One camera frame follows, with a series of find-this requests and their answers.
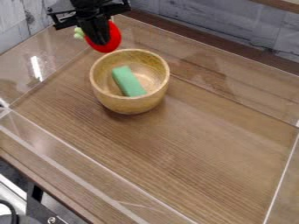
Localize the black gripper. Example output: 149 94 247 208
45 0 131 45

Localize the red plush fruit green stem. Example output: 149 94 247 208
73 21 121 53

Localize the wooden bowl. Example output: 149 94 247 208
89 49 171 115

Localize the green rectangular block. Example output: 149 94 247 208
112 66 147 97

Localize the clear acrylic tray wall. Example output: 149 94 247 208
0 108 196 224

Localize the black metal table frame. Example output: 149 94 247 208
25 182 81 224

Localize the black cable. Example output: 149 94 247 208
0 199 20 224

